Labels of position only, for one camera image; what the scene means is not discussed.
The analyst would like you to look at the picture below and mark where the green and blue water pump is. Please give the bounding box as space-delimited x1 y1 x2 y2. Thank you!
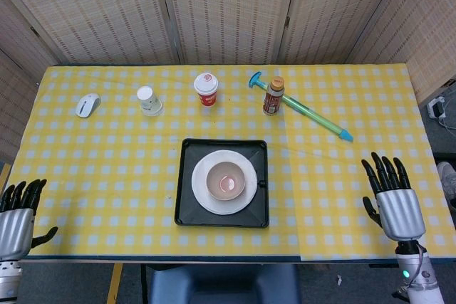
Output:
248 72 354 143

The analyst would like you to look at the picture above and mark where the yellow checked tablecloth sheet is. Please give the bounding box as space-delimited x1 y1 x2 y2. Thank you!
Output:
0 65 304 262
283 63 452 262

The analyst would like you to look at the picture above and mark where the white computer mouse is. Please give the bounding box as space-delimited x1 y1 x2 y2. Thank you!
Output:
75 93 102 118

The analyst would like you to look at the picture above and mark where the black square plastic tray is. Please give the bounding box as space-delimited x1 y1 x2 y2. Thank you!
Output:
174 137 270 229

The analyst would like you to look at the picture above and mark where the brown drink bottle yellow cap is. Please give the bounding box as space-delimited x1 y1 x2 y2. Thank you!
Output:
262 75 285 117

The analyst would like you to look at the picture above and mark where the red paper cup white lid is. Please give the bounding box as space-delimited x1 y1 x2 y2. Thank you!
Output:
193 73 219 108

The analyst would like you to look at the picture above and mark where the white power strip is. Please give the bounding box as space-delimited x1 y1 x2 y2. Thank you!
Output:
426 96 448 120

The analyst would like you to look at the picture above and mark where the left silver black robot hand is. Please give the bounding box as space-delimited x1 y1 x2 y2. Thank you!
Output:
0 178 59 262

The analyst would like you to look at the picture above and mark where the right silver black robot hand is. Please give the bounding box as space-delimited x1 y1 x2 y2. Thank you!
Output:
361 152 427 241

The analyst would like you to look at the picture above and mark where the woven folding screen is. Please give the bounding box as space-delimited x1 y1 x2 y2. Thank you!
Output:
0 0 456 166

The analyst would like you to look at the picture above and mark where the white sneaker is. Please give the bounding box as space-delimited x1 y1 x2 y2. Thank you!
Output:
437 161 456 211

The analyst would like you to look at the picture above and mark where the stack of white paper cups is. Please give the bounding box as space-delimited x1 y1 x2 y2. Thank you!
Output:
136 85 164 117

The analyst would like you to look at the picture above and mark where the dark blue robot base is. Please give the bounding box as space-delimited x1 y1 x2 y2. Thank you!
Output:
147 263 302 304

